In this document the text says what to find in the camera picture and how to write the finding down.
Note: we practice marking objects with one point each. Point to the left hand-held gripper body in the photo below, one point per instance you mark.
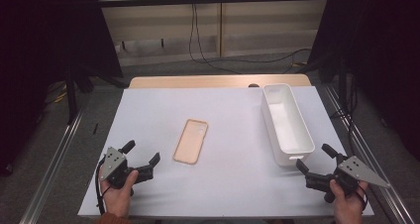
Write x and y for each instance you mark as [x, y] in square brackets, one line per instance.
[114, 159]

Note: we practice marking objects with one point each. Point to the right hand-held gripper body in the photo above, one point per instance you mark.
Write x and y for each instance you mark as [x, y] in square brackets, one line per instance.
[358, 171]

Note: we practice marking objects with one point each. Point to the peach phone case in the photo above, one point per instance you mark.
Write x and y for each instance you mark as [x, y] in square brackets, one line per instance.
[190, 141]

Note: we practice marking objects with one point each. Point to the white plastic storage box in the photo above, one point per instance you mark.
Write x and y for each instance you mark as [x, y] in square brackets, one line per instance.
[287, 128]

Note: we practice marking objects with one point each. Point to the person's right hand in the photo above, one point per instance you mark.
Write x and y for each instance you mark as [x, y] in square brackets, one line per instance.
[348, 207]

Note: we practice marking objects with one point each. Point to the person's left hand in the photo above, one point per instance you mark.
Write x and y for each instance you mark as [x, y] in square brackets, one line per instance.
[117, 199]

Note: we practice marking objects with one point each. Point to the small black floor piece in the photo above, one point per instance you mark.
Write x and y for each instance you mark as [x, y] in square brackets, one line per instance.
[95, 128]

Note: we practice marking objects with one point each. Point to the white table mat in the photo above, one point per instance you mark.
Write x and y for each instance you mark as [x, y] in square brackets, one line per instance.
[224, 184]

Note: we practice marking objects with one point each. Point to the black metal stand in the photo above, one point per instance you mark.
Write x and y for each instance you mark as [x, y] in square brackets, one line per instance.
[71, 98]

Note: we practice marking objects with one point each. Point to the black table grommet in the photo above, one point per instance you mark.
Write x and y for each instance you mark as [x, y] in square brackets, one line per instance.
[253, 85]

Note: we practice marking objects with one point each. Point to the black curtain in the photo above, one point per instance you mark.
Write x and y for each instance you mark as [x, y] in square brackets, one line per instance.
[39, 52]
[379, 52]

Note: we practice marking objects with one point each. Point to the black horizontal bar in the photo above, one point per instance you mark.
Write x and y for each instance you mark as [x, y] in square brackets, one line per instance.
[214, 0]

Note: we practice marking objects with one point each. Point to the aluminium floor rail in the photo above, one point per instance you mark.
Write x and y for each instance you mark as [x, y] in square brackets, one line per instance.
[373, 158]
[49, 174]

